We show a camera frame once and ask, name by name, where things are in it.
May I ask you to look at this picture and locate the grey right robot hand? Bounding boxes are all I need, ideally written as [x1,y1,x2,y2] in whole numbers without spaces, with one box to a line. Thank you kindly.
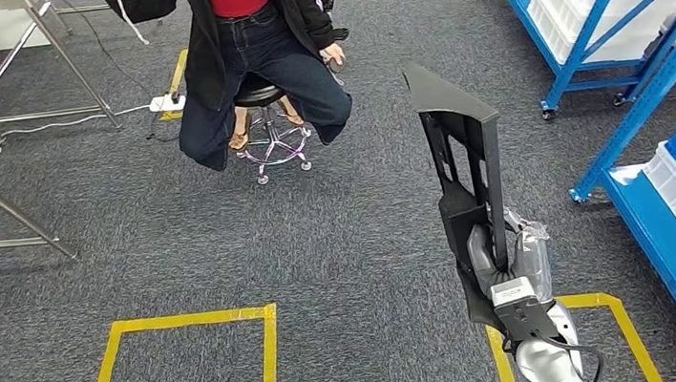
[463,203,559,312]

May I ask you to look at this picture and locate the black plastic plate part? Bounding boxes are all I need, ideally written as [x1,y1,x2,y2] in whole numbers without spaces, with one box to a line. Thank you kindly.
[401,53,524,333]

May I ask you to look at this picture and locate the blue metal shelf rack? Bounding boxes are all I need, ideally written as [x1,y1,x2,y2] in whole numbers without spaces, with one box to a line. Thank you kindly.
[547,0,676,382]
[476,0,676,128]

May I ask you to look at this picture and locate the black stool with chrome base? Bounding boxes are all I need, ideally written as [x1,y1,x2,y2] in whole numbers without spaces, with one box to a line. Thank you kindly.
[226,65,318,190]

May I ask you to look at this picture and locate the person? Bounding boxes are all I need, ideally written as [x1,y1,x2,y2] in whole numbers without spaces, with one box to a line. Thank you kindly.
[99,0,367,185]

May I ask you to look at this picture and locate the white power strip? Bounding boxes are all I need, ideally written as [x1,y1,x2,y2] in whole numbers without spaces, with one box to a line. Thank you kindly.
[147,90,188,116]

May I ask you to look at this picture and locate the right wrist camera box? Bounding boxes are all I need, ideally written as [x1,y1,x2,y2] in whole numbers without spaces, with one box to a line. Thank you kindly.
[488,273,565,350]

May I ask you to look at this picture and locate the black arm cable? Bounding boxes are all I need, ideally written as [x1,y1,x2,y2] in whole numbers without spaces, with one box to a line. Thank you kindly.
[535,325,607,382]

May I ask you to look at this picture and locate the white power cable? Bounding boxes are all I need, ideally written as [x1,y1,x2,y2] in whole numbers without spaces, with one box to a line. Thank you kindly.
[0,102,154,140]

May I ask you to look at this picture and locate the black floor cable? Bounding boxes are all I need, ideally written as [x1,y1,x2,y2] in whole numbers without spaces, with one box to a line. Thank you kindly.
[51,0,180,156]

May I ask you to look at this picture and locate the stainless steel table frame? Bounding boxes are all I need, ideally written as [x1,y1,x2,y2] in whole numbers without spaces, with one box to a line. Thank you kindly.
[0,0,123,143]

